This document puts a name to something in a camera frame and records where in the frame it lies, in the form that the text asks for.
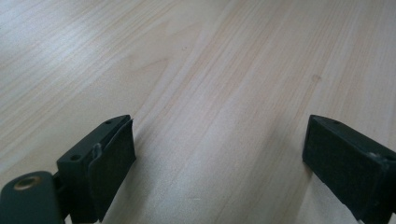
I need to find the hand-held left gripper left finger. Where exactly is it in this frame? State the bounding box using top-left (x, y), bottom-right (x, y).
top-left (56, 114), bottom-right (137, 224)

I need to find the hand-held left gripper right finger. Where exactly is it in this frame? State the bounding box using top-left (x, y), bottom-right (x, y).
top-left (302, 114), bottom-right (396, 224)

